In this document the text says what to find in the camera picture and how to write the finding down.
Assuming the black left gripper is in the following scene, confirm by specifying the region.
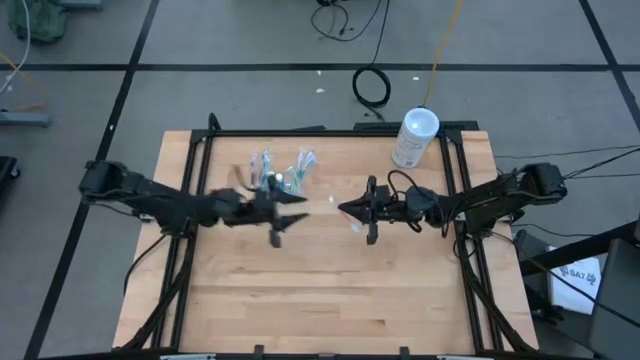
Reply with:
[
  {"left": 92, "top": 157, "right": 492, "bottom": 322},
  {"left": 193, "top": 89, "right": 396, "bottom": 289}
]
[{"left": 219, "top": 187, "right": 311, "bottom": 249}]

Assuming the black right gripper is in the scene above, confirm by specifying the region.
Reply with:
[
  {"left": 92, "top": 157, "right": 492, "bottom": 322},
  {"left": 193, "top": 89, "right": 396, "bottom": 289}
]
[{"left": 338, "top": 174, "right": 409, "bottom": 246}]

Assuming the white wipes canister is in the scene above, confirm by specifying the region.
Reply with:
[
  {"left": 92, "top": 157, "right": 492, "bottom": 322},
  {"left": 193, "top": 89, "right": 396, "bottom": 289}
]
[{"left": 391, "top": 106, "right": 441, "bottom": 170}]

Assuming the black stand beam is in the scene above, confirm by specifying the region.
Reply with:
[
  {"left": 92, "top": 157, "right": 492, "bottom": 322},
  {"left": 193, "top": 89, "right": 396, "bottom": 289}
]
[{"left": 519, "top": 219, "right": 640, "bottom": 277}]

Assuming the dark grey cabinet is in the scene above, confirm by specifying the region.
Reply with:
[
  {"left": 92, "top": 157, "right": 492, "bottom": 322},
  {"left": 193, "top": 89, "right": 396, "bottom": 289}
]
[{"left": 587, "top": 238, "right": 640, "bottom": 360}]

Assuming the black cart wheel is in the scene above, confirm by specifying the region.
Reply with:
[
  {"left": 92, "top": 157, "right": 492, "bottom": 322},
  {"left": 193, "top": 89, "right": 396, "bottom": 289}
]
[{"left": 0, "top": 155, "right": 21, "bottom": 184}]

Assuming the green bag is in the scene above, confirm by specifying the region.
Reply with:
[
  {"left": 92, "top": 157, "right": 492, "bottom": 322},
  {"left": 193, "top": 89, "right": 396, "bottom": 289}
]
[{"left": 7, "top": 0, "right": 69, "bottom": 44}]

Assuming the black aluminium table frame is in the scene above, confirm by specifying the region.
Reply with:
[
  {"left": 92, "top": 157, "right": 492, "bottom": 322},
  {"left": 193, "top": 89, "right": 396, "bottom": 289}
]
[{"left": 119, "top": 113, "right": 537, "bottom": 354}]

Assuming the black coiled floor cable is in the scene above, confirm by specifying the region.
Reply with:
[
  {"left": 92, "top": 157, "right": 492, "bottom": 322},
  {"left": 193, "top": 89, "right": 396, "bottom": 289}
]
[{"left": 351, "top": 0, "right": 394, "bottom": 124}]

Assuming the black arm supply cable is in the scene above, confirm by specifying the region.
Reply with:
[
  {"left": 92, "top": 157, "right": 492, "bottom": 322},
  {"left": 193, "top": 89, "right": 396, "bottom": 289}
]
[{"left": 122, "top": 232, "right": 169, "bottom": 297}]

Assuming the black loose floor cable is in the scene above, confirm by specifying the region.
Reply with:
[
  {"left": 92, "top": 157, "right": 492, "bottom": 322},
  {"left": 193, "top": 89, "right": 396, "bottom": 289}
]
[{"left": 309, "top": 0, "right": 386, "bottom": 44}]

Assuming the hanging yellow cable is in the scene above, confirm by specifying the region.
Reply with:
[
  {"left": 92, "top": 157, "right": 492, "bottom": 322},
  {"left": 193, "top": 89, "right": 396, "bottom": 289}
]
[{"left": 423, "top": 0, "right": 464, "bottom": 109}]

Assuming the black power cable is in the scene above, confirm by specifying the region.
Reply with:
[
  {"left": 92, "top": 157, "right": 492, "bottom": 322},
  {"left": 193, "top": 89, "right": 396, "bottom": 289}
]
[
  {"left": 562, "top": 160, "right": 640, "bottom": 182},
  {"left": 494, "top": 144, "right": 640, "bottom": 160}
]

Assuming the white cable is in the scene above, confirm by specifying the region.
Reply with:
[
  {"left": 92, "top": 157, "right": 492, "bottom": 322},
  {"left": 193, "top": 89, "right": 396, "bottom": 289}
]
[{"left": 0, "top": 0, "right": 32, "bottom": 96}]

